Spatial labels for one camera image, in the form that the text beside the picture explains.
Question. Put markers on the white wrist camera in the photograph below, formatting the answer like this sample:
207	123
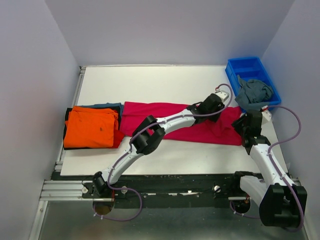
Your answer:
223	95
266	115

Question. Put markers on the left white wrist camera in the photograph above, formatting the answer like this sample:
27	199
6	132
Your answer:
223	95

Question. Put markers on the blue plastic bin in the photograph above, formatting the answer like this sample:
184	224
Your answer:
248	68

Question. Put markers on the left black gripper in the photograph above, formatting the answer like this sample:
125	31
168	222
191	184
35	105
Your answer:
215	118

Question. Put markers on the black folded t shirt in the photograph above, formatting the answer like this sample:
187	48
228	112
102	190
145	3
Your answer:
66	118

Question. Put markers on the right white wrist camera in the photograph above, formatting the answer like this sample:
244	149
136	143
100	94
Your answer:
266	115

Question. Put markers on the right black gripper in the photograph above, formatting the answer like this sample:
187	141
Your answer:
237	123

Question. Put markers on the red folded t shirt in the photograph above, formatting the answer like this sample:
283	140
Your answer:
118	137

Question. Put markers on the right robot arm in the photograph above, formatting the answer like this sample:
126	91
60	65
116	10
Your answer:
281	202

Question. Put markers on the teal folded t shirt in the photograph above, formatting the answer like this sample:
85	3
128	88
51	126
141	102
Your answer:
109	105

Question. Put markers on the aluminium frame profile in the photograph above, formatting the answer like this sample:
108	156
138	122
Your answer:
70	190

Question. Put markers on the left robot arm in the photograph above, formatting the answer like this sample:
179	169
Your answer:
148	135

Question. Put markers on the grey crumpled t shirt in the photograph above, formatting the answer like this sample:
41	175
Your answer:
253	94

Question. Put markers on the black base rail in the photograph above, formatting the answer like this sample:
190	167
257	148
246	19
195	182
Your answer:
165	191

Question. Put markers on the orange folded t shirt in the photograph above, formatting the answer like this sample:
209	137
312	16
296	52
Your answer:
91	128

